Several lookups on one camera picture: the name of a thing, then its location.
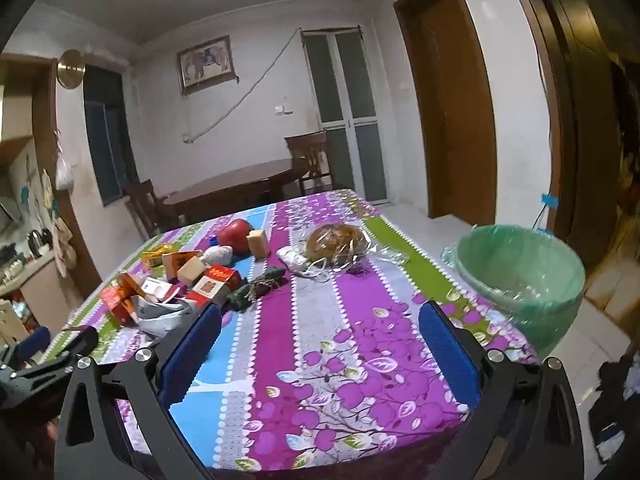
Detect wooden dining chair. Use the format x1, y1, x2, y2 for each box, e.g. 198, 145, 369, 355
121, 179, 176, 241
284, 130, 333, 196

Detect white paper ball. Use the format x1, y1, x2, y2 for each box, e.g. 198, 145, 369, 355
201, 245, 235, 266

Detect wrapped bread loaf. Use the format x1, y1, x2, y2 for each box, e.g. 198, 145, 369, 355
295, 222, 411, 281

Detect frosted glass double door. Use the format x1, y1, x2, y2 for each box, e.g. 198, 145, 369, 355
301, 27, 391, 206

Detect dark open wooden door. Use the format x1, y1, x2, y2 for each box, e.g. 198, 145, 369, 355
540, 0, 618, 266

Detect small orange patterned box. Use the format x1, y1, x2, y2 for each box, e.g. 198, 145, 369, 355
161, 250, 203, 281

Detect black kettle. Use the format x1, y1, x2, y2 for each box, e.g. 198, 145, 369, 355
25, 229, 53, 256

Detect yellow wrapper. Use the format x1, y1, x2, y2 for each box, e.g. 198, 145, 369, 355
141, 242, 176, 267

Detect thin wall cable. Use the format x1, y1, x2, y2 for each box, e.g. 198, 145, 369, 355
181, 27, 303, 145

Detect dark window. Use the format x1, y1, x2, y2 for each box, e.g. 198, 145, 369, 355
81, 62, 140, 207

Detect red apple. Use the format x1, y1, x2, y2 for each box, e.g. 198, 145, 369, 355
216, 219, 253, 256

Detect closed wooden door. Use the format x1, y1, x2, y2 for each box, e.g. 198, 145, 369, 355
393, 0, 498, 228

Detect hanging towel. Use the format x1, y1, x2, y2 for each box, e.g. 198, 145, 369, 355
50, 210, 78, 278

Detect round wooden dining table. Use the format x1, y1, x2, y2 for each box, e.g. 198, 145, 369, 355
161, 158, 311, 226

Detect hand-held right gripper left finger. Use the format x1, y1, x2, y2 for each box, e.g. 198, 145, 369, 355
54, 302, 223, 480

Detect kitchen counter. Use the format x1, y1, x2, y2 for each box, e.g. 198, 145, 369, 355
0, 250, 71, 341

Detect beige block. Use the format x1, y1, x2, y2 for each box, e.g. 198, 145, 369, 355
246, 230, 271, 261
177, 256, 208, 288

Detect white tissue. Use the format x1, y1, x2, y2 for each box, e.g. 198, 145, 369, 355
276, 246, 321, 277

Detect green lined trash bin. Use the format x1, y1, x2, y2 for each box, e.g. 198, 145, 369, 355
440, 224, 587, 361

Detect hanging white plastic bag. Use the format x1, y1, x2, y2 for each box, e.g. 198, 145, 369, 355
54, 130, 76, 192

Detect grey plastic bag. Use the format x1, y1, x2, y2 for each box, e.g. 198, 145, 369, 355
131, 296, 201, 338

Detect orange white carton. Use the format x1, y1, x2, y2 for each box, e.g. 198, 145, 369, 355
99, 271, 151, 328

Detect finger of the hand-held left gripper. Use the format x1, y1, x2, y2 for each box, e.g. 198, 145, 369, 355
14, 326, 52, 368
15, 326, 100, 386

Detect floral purple tablecloth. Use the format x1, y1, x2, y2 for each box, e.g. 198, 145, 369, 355
37, 189, 538, 473

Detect gold round wall clock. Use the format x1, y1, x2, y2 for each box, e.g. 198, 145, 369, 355
56, 49, 87, 90

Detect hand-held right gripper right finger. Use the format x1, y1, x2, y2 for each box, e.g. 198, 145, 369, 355
419, 300, 586, 480

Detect framed elephant picture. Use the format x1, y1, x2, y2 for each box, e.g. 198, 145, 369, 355
176, 35, 238, 96

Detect white red box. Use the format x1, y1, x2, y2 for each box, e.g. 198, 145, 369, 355
140, 276, 186, 303

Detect small red box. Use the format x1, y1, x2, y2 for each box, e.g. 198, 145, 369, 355
202, 265, 243, 295
190, 279, 230, 307

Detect dark clothing pile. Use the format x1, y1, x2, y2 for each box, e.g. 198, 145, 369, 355
590, 352, 640, 466

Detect wall poster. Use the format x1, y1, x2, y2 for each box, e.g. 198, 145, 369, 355
10, 140, 56, 226

